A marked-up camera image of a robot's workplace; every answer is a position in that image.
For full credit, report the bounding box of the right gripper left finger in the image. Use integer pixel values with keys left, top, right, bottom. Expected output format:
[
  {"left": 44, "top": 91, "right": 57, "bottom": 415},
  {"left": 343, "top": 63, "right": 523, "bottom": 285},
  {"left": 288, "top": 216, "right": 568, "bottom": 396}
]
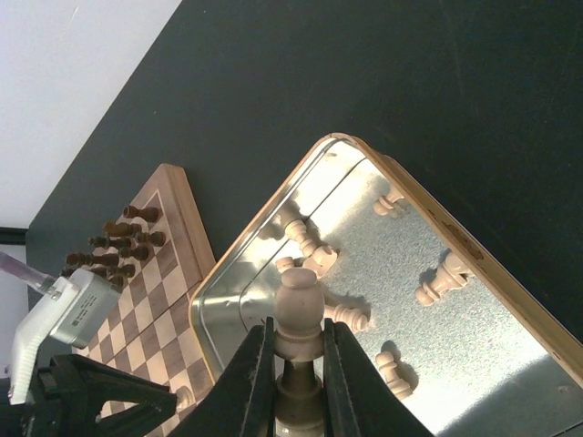
[{"left": 170, "top": 317, "right": 276, "bottom": 436}]

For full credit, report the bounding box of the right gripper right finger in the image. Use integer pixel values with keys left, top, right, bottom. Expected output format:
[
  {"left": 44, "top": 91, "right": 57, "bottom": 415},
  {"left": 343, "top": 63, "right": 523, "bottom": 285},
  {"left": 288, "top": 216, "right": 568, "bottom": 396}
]
[{"left": 323, "top": 319, "right": 432, "bottom": 437}]

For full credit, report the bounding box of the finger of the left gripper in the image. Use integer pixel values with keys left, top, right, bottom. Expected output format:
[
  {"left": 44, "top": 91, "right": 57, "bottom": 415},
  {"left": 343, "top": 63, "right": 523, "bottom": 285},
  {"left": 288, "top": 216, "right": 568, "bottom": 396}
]
[{"left": 1, "top": 354, "right": 178, "bottom": 436}]

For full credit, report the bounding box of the light chess piece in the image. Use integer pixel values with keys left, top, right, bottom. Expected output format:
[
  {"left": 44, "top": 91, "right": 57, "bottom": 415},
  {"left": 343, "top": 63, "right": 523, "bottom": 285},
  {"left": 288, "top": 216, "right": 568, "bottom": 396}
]
[{"left": 175, "top": 386, "right": 194, "bottom": 411}]

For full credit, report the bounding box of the wooden chess board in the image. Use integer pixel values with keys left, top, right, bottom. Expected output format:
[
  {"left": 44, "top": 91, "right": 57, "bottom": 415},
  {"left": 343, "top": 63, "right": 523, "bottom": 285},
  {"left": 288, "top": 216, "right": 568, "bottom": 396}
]
[{"left": 72, "top": 163, "right": 218, "bottom": 437}]

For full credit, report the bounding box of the dark chess pieces group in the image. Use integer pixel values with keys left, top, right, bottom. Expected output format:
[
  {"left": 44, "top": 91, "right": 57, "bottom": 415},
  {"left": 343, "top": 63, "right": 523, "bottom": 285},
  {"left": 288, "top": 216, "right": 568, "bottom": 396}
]
[{"left": 61, "top": 202, "right": 176, "bottom": 293}]

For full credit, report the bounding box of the light pawn in tin corner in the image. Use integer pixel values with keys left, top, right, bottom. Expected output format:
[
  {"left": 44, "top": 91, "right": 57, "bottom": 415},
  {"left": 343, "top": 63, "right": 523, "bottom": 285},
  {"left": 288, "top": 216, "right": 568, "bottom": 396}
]
[{"left": 375, "top": 351, "right": 413, "bottom": 401}]

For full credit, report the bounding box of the gold metal tin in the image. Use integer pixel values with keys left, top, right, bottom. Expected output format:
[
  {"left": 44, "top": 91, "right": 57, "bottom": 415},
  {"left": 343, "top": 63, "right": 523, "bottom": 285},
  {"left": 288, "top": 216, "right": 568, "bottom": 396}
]
[{"left": 190, "top": 133, "right": 582, "bottom": 436}]

